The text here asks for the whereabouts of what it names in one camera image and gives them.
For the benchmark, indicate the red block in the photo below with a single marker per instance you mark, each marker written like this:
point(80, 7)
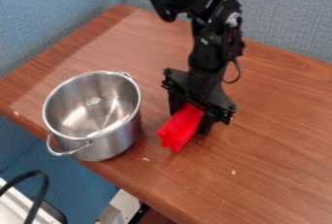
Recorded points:
point(179, 127)

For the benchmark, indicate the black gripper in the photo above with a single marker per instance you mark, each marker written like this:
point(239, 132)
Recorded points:
point(199, 88)

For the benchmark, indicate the stainless steel pot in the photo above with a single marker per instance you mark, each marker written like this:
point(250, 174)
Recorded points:
point(91, 114)

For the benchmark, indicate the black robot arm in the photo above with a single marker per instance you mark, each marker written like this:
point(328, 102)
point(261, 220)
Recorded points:
point(215, 21)

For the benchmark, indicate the dark chair part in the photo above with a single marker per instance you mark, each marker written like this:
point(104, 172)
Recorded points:
point(41, 207)

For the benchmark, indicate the table leg frame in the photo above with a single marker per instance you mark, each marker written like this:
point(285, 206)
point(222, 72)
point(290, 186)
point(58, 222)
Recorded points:
point(127, 210)

